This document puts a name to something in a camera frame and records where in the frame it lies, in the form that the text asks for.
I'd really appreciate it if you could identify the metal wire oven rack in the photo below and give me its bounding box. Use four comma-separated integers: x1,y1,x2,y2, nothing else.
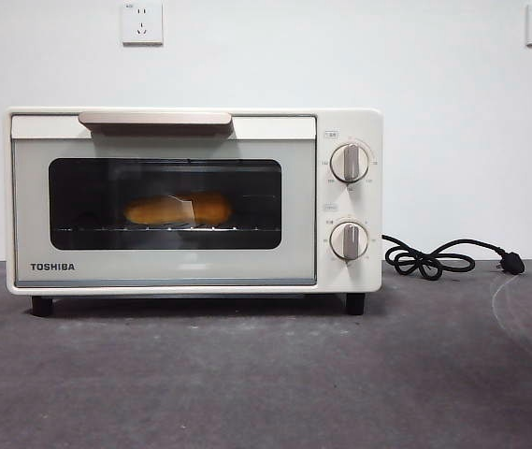
59,224,281,234

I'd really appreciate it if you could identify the black power cable with plug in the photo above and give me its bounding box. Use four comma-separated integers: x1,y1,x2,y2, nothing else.
381,233,526,281

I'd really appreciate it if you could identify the cream oven knob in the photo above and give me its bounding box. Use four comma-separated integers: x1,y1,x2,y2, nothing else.
329,142,370,183
329,221,369,262

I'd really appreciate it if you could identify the cream Toshiba toaster oven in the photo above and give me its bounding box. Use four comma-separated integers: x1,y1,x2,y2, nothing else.
4,106,383,315

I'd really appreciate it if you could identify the yellow corn cob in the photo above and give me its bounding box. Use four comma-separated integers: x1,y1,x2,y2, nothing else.
123,191,234,225

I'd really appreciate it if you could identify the glass oven door with handle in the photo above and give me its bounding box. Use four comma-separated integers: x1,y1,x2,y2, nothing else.
10,110,318,287

